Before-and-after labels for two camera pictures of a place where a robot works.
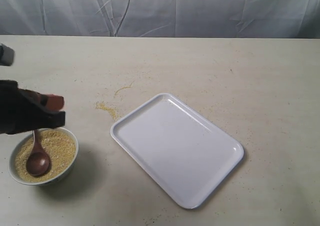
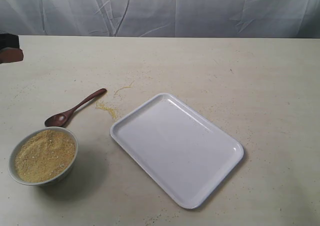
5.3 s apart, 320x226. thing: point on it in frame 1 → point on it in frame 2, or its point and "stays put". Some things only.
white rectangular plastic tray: [186, 154] stays put
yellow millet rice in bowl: [60, 146] stays put
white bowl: [62, 144] stays put
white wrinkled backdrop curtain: [269, 12] stays put
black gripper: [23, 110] → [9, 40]
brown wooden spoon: [38, 161] → [58, 119]
